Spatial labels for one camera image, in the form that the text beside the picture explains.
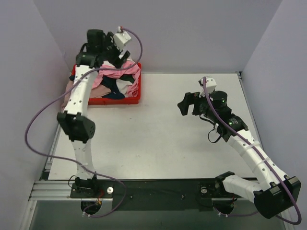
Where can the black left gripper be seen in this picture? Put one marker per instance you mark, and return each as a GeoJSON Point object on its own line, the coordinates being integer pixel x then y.
{"type": "Point", "coordinates": [115, 55]}

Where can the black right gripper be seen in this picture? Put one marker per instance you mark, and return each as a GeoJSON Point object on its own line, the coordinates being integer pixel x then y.
{"type": "Point", "coordinates": [195, 103]}

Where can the pink t shirt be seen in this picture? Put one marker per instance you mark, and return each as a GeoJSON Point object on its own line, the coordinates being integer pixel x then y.
{"type": "Point", "coordinates": [133, 91]}

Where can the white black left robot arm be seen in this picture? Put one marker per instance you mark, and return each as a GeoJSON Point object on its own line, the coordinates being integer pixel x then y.
{"type": "Point", "coordinates": [73, 120]}

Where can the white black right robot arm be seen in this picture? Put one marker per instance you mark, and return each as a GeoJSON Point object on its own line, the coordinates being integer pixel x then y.
{"type": "Point", "coordinates": [275, 191]}

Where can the navy blue t shirt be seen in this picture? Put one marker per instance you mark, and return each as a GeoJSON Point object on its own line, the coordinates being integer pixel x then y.
{"type": "Point", "coordinates": [111, 84]}

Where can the white t shirt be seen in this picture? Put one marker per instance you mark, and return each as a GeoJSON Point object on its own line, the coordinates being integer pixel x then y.
{"type": "Point", "coordinates": [125, 78]}

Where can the red plastic bin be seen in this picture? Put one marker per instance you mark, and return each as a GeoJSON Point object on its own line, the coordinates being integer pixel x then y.
{"type": "Point", "coordinates": [106, 101]}

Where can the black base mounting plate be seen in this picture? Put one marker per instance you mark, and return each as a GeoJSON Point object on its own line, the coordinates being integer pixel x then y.
{"type": "Point", "coordinates": [156, 195]}

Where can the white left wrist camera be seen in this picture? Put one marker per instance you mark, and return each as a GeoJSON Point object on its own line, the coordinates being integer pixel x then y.
{"type": "Point", "coordinates": [121, 38]}

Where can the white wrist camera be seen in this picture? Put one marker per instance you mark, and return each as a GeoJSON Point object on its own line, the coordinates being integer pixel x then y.
{"type": "Point", "coordinates": [209, 83]}
{"type": "Point", "coordinates": [121, 38]}

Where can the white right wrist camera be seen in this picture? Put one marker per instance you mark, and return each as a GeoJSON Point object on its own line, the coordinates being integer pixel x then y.
{"type": "Point", "coordinates": [209, 83]}

